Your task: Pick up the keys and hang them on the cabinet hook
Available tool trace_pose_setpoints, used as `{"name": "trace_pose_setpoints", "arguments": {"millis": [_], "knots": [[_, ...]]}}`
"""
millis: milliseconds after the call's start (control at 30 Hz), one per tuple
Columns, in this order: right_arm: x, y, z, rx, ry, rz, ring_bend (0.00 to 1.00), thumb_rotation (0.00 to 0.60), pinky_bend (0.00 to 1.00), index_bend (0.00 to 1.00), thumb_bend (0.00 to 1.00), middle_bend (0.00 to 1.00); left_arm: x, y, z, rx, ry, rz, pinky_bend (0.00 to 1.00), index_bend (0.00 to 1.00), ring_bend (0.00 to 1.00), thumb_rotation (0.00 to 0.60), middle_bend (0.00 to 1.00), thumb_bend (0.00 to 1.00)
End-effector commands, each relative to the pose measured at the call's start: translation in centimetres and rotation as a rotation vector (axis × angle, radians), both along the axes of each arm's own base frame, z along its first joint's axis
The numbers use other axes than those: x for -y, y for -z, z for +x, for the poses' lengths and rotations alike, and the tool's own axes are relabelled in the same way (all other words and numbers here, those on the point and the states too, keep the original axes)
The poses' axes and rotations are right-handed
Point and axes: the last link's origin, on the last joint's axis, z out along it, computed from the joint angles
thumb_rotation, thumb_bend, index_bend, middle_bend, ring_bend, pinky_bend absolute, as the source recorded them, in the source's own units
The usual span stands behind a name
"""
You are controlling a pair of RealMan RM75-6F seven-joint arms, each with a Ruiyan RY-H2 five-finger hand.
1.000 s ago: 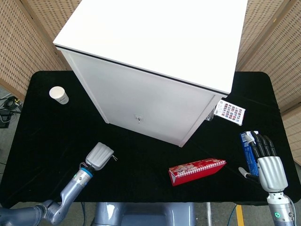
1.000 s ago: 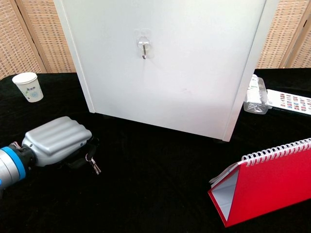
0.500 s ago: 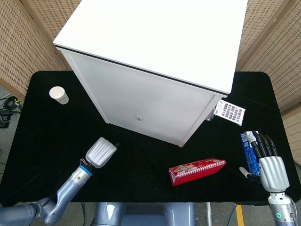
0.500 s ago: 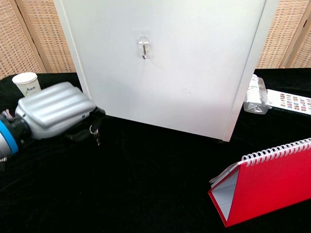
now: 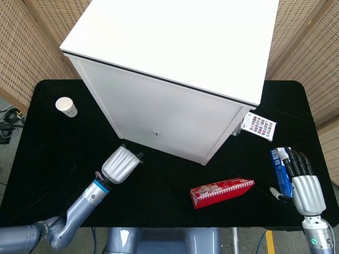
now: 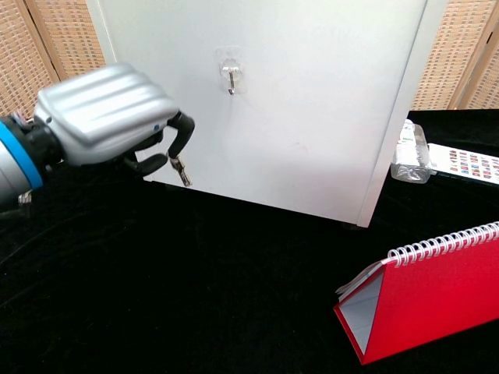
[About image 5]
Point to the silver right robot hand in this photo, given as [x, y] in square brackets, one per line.
[307, 190]

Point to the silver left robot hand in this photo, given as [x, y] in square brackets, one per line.
[120, 165]

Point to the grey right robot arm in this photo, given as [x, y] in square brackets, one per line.
[316, 232]

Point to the clear adhesive metal hook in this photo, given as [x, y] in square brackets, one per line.
[155, 133]

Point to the blue snack packet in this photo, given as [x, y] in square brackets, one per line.
[280, 169]

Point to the black velvet table cloth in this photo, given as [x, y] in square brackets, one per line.
[164, 190]

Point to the white card with coloured pictures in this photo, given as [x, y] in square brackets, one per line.
[260, 125]

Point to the white paper cup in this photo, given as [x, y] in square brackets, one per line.
[66, 105]

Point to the red spiral desk calendar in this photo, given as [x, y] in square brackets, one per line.
[222, 193]

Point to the grey robot torso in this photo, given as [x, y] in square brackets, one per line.
[164, 240]

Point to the white metal cabinet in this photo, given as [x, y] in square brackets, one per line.
[172, 53]

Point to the woven folding screen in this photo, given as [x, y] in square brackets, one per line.
[23, 53]
[304, 53]

